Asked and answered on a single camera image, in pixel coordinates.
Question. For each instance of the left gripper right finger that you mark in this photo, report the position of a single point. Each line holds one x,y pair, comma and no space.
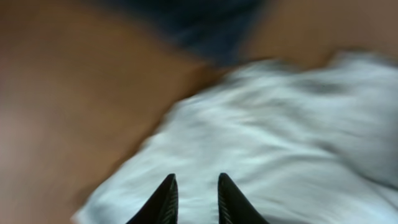
233,206

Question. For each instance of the light blue t-shirt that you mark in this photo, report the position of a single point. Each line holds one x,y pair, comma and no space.
310,147

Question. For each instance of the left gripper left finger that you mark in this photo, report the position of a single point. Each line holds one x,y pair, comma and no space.
162,206

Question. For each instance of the folded dark navy garment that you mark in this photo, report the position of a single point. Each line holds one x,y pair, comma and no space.
214,30

